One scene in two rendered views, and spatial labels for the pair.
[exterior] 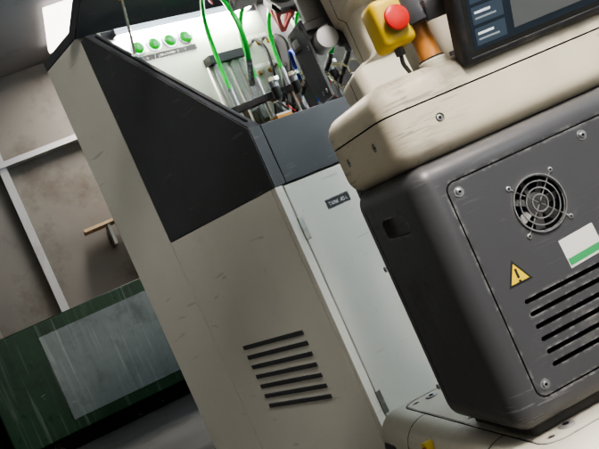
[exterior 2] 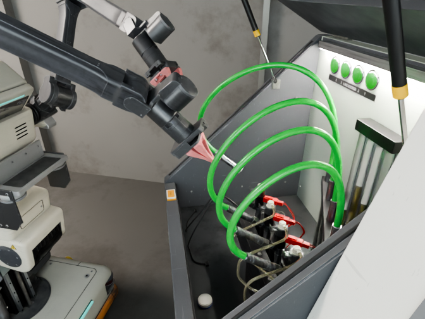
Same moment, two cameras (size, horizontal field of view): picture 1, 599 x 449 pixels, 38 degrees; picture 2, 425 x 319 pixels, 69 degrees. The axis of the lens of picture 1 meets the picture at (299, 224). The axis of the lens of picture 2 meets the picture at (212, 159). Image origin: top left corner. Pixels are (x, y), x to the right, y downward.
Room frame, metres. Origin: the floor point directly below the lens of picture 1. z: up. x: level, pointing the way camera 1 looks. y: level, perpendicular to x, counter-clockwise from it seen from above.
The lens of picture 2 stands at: (2.73, -0.79, 1.58)
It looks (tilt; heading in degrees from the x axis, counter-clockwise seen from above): 29 degrees down; 118
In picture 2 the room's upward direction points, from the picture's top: straight up
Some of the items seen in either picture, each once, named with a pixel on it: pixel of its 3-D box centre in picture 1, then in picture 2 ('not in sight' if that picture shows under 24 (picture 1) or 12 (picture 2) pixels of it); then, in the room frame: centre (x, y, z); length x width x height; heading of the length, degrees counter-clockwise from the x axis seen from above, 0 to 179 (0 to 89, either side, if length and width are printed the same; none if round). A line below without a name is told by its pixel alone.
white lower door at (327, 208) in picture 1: (421, 266); not in sight; (2.32, -0.25, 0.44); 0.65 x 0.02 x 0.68; 128
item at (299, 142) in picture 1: (353, 125); (178, 260); (2.33, -0.24, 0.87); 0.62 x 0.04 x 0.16; 128
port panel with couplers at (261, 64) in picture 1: (270, 67); not in sight; (2.88, -0.13, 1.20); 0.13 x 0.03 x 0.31; 128
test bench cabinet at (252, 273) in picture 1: (363, 302); not in sight; (2.54, -0.08, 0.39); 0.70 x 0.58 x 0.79; 128
